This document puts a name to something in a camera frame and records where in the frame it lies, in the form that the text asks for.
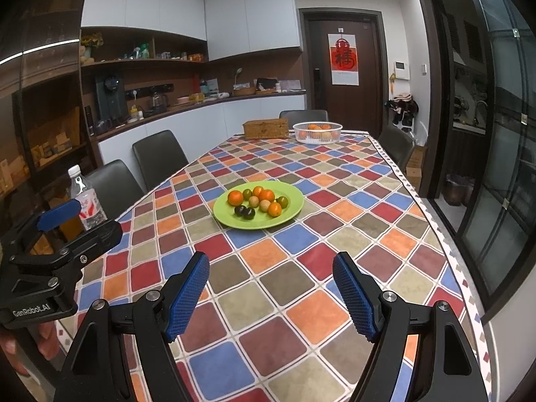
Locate wicker tissue box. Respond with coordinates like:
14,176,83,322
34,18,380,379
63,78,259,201
243,119,289,140

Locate dark trash bin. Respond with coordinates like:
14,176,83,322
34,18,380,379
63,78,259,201
445,174,476,208

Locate white counter cabinets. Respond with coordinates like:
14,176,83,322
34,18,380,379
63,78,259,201
97,90,308,168

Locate glass-front display cabinet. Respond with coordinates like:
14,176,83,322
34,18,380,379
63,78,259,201
0,0,101,260

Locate black water dispenser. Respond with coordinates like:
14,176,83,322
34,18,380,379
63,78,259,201
93,73,127,128

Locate dark brown door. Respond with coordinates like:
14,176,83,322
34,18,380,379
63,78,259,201
298,8,385,135

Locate red wall calendar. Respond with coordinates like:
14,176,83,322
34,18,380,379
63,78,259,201
328,32,360,86

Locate clear plastic water bottle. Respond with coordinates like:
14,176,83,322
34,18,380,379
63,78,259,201
68,165,108,232

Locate cardboard boxes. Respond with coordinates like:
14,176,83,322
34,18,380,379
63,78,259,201
405,144,428,193

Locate checkered colourful tablecloth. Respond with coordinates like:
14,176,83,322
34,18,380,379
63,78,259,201
54,129,495,402

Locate white plastic basket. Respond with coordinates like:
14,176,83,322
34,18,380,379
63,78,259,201
292,121,343,145

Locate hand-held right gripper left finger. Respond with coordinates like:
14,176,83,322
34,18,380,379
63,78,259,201
52,251,211,402

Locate dark hanging bags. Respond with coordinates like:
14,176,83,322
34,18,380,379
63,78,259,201
384,92,419,128

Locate dark leather dining chair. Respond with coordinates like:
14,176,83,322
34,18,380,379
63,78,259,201
279,110,330,128
377,127,416,170
132,130,189,191
84,159,145,218

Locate glass sliding door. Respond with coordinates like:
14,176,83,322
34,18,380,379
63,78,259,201
456,0,536,323

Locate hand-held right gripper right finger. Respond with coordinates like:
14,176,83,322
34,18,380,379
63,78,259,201
333,251,490,402

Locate person's left hand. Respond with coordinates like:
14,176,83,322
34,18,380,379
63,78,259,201
0,322,61,375

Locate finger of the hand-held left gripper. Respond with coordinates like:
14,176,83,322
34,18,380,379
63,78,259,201
8,219,124,269
0,200,83,256

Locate white wall cabinets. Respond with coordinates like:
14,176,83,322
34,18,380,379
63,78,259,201
81,0,303,61

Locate green plate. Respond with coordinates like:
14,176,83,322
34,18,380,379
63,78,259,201
213,181,305,230

